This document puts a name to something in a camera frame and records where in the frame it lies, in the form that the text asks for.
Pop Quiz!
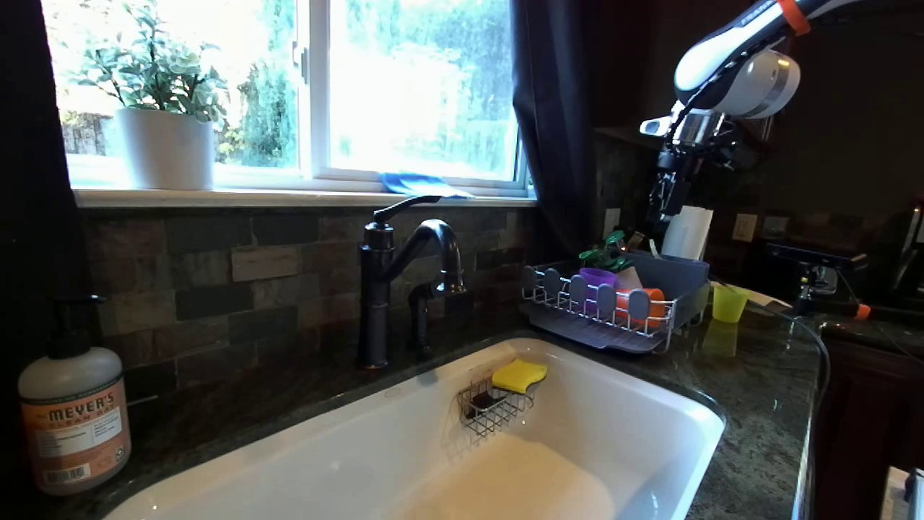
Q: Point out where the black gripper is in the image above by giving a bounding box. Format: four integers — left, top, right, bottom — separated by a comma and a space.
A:
650, 138, 722, 243

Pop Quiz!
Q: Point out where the purple plastic cup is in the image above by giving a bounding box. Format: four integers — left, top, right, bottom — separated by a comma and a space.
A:
578, 265, 620, 291

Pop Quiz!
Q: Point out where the orange plastic cup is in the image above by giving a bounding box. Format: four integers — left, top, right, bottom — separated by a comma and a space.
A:
614, 285, 670, 330

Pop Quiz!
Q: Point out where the yellow-green plastic cup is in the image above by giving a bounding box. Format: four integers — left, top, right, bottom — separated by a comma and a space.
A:
706, 279, 749, 327

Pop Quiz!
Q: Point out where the white kitchen sink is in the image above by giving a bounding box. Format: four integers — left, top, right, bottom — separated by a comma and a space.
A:
100, 331, 726, 520

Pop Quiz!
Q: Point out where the white rectangular object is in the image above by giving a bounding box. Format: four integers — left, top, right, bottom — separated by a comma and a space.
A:
661, 201, 716, 263

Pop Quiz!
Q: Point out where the green leafy plant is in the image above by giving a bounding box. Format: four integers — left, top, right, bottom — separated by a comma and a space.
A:
573, 227, 650, 275

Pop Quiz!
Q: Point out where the stainless steel dish rack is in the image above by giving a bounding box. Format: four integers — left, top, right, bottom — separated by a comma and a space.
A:
520, 247, 713, 359

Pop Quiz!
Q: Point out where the yellow sponge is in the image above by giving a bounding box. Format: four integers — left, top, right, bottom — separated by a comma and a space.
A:
488, 359, 550, 396

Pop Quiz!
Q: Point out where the dark metal faucet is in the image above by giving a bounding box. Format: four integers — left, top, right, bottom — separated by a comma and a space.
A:
355, 192, 469, 372

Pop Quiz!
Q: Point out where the potted plant on windowsill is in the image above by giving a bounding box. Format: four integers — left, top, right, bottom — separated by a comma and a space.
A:
75, 0, 233, 192

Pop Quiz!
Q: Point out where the orange label soap bottle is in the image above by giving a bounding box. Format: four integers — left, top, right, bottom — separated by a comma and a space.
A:
15, 291, 134, 500

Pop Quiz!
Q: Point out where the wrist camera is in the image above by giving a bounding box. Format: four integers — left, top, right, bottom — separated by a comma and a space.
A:
635, 104, 729, 151

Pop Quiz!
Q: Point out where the black camera on stand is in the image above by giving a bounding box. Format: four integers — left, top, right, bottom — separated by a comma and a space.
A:
762, 239, 874, 327

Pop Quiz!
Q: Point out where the black cable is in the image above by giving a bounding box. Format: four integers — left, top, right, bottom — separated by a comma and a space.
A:
783, 311, 832, 406

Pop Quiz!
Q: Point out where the black wire dish rack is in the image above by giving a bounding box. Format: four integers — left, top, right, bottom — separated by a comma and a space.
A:
452, 372, 536, 435

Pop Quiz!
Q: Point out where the white window frame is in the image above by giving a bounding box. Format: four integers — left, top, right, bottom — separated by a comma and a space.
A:
38, 0, 536, 211

